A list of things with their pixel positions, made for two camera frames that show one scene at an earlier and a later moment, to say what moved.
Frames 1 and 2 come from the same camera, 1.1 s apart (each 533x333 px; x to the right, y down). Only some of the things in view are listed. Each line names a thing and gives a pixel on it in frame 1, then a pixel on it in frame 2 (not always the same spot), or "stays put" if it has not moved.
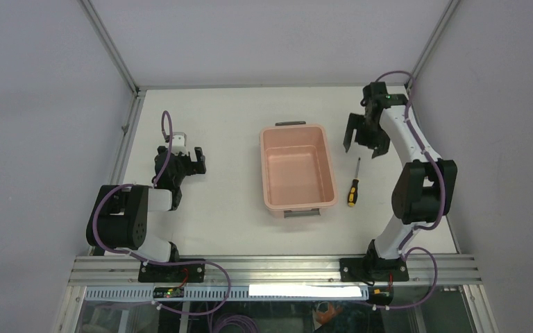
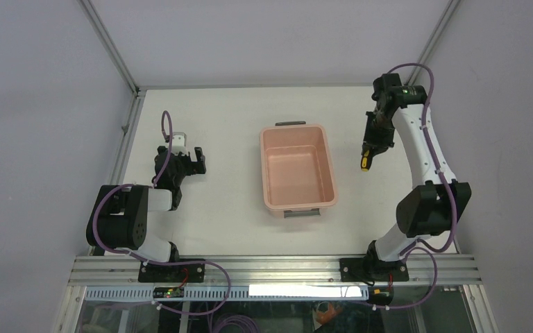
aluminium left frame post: (110, 44) stays put
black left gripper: (193, 167) stays put
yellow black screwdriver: (354, 190) -> (365, 161)
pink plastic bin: (298, 168) stays put
